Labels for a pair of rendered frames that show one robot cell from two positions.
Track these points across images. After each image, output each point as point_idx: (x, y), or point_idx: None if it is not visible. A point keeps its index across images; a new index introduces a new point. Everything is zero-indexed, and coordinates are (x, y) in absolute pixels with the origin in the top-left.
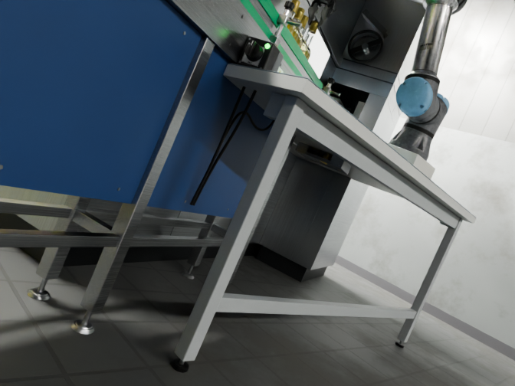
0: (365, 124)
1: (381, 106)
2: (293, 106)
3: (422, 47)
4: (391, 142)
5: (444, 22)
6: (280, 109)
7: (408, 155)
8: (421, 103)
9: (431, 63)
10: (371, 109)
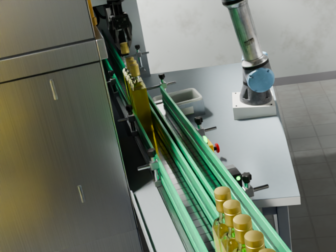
0: (132, 31)
1: (136, 8)
2: (287, 205)
3: (247, 43)
4: (246, 102)
5: (251, 16)
6: (277, 209)
7: (269, 109)
8: (271, 84)
9: (259, 51)
10: (129, 15)
